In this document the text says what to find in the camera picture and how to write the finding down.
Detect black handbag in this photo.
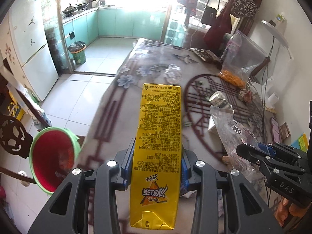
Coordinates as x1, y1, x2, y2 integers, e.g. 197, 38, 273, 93
200, 0, 221, 26

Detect clear printed plastic bag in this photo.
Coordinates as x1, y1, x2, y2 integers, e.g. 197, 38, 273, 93
210, 106, 264, 183

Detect dark red hanging garment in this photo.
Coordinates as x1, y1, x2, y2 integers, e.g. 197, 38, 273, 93
204, 0, 233, 51

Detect crushed paper cup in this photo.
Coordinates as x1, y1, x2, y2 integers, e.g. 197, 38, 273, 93
208, 91, 233, 109

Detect person's right hand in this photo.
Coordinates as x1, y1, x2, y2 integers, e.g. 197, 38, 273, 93
274, 198, 311, 226

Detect dark wooden carved chair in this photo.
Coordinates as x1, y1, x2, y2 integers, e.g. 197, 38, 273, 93
0, 58, 49, 185

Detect crumpled clear plastic wrap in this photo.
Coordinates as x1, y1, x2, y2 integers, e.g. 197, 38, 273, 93
164, 64, 183, 85

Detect yellow drink carton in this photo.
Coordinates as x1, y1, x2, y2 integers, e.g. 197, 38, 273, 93
129, 83, 182, 230

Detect teal kitchen cabinets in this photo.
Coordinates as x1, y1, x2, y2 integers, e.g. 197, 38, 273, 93
46, 6, 171, 74

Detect pink smartphone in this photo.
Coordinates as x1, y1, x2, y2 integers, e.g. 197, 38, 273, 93
270, 117, 282, 143

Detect small white box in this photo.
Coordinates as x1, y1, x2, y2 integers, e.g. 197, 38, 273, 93
207, 117, 218, 135

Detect blue and yellow box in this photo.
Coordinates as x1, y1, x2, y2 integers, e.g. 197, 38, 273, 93
291, 133, 309, 153

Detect white refrigerator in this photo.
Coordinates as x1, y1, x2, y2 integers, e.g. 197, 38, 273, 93
1, 0, 58, 101

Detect bag of orange snacks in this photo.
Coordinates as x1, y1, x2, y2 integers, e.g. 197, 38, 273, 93
218, 31, 267, 89

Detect red bin with green rim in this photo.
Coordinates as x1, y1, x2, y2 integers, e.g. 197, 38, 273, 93
29, 127, 81, 195

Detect green kitchen trash bin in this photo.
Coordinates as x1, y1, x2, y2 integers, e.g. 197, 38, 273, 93
67, 41, 86, 66

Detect crumpled brown paper ball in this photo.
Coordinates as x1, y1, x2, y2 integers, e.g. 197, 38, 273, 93
238, 89, 255, 104

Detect floral tablecloth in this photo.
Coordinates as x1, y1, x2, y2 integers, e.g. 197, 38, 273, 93
73, 37, 286, 234

